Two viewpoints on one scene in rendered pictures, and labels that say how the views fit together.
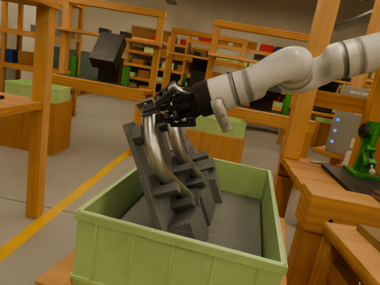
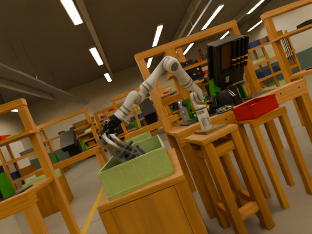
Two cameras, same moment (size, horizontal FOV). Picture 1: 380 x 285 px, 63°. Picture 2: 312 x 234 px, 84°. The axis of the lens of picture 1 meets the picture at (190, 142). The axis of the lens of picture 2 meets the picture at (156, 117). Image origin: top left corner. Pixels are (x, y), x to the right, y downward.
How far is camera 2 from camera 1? 0.50 m
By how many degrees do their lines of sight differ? 16
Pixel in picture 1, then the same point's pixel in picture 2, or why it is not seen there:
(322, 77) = (143, 94)
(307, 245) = (187, 152)
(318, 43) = not seen: hidden behind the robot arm
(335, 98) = (169, 100)
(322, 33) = not seen: hidden behind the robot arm
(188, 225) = not seen: hidden behind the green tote
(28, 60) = (26, 171)
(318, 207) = (181, 136)
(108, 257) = (115, 181)
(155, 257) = (129, 171)
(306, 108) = (161, 109)
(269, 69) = (128, 100)
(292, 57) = (132, 94)
